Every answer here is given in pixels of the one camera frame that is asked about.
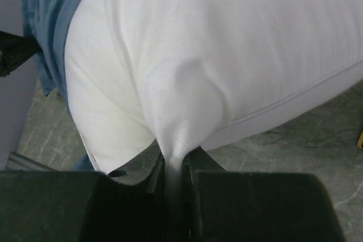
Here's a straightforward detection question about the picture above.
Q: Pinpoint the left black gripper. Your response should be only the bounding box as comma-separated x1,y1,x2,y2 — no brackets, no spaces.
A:
1,31,42,78

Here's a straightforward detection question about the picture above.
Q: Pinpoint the aluminium mounting rail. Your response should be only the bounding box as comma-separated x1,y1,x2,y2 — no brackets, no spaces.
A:
5,152,55,172

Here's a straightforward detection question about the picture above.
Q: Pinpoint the blue cartoon mouse pillowcase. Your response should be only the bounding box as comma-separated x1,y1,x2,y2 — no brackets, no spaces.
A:
22,0,100,171

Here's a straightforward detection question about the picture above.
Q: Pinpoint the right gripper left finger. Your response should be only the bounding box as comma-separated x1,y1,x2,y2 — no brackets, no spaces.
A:
1,143,164,241

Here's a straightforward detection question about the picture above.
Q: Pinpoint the yellow car print pillow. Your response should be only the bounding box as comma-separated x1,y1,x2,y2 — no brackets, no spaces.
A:
356,131,363,150

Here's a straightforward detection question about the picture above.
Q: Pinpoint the white pillow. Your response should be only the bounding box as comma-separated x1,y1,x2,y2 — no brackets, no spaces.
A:
65,0,362,202

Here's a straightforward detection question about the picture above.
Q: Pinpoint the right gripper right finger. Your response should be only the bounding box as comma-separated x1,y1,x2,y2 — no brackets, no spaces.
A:
183,148,345,241

